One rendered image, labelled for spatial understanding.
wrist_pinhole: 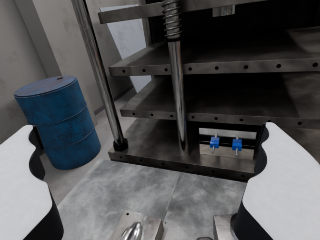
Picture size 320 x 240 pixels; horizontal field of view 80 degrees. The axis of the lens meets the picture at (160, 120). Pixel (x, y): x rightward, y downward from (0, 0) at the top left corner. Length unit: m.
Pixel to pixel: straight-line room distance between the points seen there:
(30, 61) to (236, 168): 2.69
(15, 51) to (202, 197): 2.64
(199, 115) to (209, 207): 0.42
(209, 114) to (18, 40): 2.52
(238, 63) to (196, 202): 0.60
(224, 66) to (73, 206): 0.91
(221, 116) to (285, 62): 0.34
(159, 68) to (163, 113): 0.24
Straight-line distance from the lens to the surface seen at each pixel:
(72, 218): 0.99
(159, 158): 1.11
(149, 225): 0.77
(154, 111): 1.05
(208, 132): 1.02
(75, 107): 2.30
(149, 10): 0.95
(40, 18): 2.85
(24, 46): 3.01
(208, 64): 0.88
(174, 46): 0.85
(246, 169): 1.06
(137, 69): 0.99
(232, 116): 0.97
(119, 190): 0.99
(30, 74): 3.01
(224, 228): 0.70
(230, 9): 1.12
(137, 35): 4.09
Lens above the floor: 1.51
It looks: 30 degrees down
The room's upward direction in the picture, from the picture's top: 9 degrees counter-clockwise
